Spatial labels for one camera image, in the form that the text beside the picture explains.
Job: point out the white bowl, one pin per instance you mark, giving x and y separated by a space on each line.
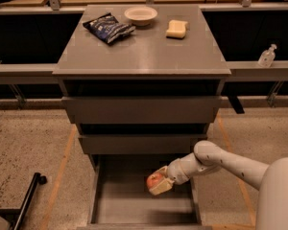
140 15

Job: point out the yellow sponge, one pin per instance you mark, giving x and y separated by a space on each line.
177 29

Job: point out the clear sanitizer bottle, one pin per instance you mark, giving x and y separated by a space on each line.
267 57

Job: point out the grey drawer cabinet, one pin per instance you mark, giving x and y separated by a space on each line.
146 63

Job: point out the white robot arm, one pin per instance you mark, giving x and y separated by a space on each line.
270 180

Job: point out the red apple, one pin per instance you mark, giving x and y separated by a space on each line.
153 180

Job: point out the blue chip bag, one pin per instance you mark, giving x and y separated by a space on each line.
107 28

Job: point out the black chair leg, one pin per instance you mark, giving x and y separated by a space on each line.
12 219

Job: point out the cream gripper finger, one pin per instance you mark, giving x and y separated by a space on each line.
162 171
165 185

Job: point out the grey middle drawer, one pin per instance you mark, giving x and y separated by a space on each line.
139 144

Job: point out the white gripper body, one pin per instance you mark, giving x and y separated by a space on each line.
177 172

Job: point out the grey top drawer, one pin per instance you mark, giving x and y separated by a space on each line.
141 110

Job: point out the grey open bottom drawer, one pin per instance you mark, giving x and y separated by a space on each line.
121 200

